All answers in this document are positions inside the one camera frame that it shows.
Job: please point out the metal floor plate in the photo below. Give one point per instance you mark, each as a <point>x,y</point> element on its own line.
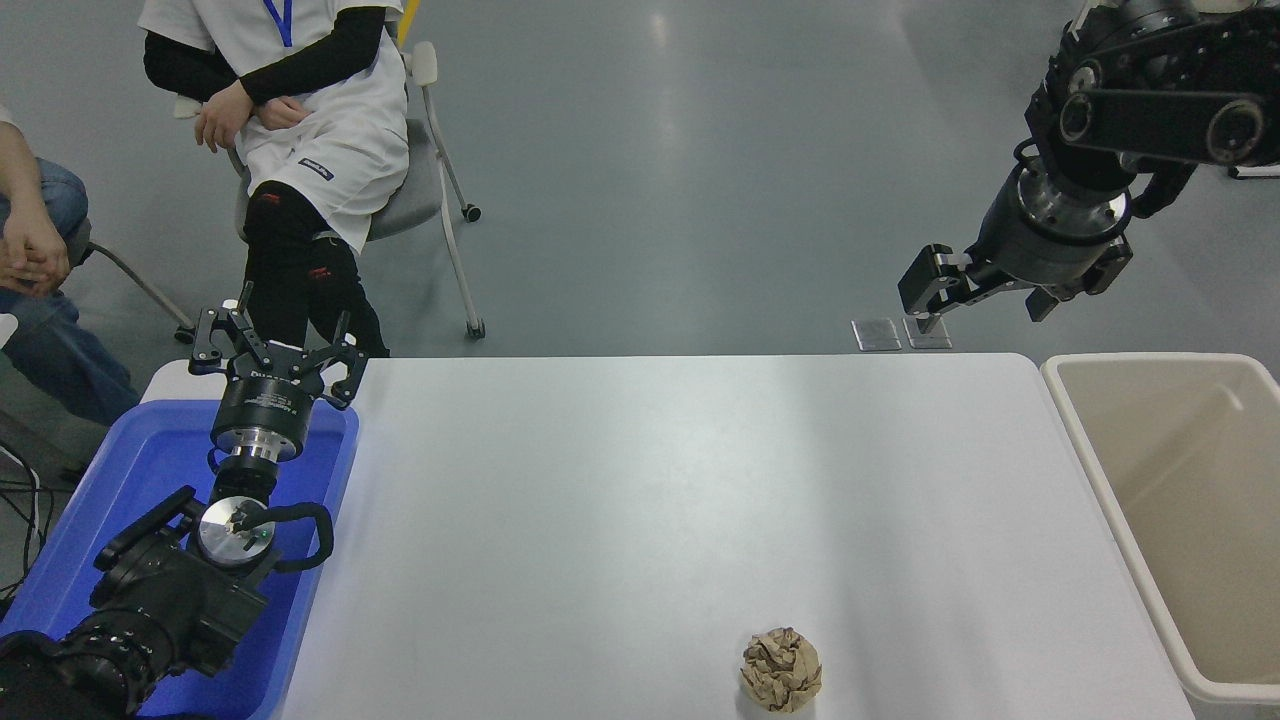
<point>877,335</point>
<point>938,340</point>

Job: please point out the white bar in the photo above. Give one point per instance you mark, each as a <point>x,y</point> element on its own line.
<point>1255,173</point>

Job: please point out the grey white wheeled chair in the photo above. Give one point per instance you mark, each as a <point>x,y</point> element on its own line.
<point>420,190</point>

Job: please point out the person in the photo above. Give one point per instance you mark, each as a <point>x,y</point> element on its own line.
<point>330,150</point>
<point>60,350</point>

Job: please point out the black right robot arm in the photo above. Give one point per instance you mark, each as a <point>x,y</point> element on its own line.
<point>1150,120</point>

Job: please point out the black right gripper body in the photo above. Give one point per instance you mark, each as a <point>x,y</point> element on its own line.
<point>1035,258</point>

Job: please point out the blue plastic tray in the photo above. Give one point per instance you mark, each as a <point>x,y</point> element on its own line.
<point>140,470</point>

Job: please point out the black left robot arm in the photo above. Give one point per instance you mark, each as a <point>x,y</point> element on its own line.
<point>170,600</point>

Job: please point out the large pale bin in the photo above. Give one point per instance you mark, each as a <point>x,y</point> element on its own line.
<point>1190,500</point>

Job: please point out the person's hand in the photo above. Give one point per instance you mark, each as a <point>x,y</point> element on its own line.
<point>222,118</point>
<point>40,255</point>
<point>285,112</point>

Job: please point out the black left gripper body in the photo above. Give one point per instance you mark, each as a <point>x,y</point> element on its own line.
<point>270,400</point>

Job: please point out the tan paper ball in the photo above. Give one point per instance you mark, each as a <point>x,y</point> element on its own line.
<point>781,670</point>

